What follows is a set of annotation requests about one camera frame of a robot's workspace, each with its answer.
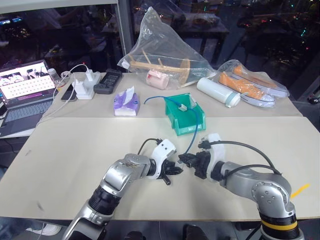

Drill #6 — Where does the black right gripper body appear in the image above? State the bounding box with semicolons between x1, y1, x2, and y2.
192;141;214;180

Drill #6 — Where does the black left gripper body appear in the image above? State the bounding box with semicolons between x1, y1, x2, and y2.
156;159;176;187

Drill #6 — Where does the blue network cable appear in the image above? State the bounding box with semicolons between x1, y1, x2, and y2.
144;96;205;165

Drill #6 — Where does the green plastic bin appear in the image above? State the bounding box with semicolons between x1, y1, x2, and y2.
163;92;207;137

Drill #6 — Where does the white plug charger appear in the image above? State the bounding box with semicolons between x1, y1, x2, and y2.
84;69;101;85

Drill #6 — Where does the white insulated bottle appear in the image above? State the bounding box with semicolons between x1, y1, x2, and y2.
196;77;242;109

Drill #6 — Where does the purple tissue pack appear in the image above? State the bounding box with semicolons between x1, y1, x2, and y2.
113;85;140;117

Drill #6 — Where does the pink roll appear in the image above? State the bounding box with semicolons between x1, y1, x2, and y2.
145;69;171;90

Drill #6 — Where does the orange canvas shoe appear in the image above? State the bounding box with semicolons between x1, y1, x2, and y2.
218;71;276;109
232;65;289;98

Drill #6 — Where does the clear plastic shoe bag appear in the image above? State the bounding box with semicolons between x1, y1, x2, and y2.
215;59;291;110

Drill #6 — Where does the wooden rack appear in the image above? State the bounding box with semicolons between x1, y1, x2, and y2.
128;48;192;86

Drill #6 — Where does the black handheld remote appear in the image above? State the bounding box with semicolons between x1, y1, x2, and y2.
93;68;124;95

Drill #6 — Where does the large clear plastic bag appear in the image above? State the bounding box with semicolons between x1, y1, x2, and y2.
116;6;217;91

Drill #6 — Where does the white block power adapter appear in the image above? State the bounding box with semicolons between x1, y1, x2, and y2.
74;79;96;100

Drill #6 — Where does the black smartphone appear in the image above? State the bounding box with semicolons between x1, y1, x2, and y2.
60;83;79;102

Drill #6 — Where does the white sneaker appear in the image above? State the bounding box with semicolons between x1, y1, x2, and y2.
25;223;62;236

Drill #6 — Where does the clear plastic bottle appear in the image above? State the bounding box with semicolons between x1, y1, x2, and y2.
47;68;69;91

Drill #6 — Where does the open laptop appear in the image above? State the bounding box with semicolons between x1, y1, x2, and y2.
0;59;60;138

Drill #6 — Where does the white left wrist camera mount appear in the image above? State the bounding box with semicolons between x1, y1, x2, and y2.
145;139;177;181

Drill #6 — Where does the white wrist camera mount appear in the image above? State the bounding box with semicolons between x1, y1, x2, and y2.
145;139;177;181
200;133;226;183

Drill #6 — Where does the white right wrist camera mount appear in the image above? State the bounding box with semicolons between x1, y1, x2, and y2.
200;133;226;183

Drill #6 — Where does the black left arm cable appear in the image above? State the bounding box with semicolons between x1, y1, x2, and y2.
136;137;163;156

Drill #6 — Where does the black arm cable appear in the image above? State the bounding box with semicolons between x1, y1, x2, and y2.
136;137;163;156
209;140;282;176

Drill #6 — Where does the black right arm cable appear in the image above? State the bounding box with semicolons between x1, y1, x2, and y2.
209;140;282;176

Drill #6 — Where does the white charging cable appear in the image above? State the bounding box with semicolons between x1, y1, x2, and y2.
37;63;89;123

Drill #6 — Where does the grey window frame post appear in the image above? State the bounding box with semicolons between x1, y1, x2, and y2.
114;0;134;70

